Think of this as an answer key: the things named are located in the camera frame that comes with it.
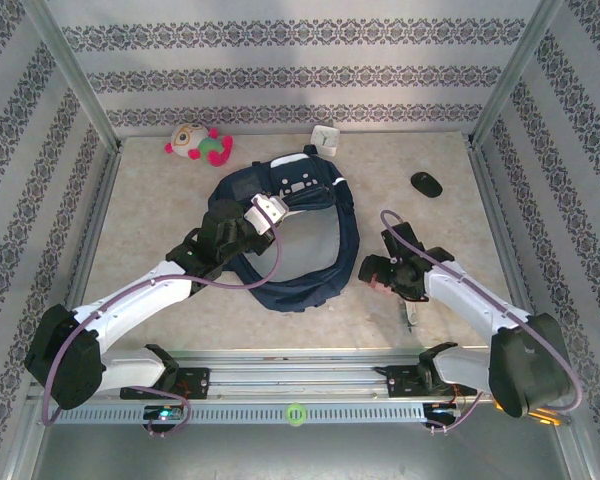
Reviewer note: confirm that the navy blue backpack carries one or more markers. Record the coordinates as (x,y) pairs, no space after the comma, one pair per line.
(345,240)

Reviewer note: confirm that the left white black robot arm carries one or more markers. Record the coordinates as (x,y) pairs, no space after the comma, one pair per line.
(130,305)

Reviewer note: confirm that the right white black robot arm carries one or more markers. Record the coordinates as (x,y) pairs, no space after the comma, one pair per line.
(460,290)

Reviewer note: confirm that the small white black device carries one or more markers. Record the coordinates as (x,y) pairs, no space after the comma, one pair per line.
(412,315)

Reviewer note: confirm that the pink white plush toy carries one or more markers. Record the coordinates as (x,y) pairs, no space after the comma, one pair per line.
(200,145)

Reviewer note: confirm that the black computer mouse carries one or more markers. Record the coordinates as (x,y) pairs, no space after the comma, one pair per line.
(426,185)

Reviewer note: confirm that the white alarm clock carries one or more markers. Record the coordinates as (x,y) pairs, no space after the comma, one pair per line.
(325,141)

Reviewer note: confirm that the yellow utility knife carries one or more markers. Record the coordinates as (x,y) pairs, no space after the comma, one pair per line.
(547,415)

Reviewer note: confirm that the aluminium table side rail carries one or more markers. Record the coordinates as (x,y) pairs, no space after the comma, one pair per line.
(497,225)
(94,225)

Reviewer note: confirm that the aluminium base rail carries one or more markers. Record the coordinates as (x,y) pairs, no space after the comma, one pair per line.
(290,375)

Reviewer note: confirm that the aluminium frame post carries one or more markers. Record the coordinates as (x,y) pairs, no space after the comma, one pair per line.
(517,65)
(70,70)

